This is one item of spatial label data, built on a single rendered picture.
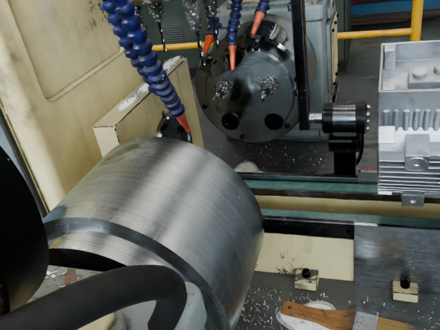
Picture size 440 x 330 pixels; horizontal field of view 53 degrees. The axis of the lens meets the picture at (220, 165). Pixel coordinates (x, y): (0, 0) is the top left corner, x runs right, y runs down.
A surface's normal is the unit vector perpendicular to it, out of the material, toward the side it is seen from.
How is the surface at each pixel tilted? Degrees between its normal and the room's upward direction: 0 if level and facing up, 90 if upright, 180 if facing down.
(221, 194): 50
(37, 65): 90
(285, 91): 90
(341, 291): 0
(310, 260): 90
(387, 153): 21
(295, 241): 90
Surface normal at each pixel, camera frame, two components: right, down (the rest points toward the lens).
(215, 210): 0.63, -0.52
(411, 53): -0.24, 0.78
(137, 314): -0.15, -0.85
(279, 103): -0.29, 0.53
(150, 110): 0.95, 0.03
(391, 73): -0.26, -0.62
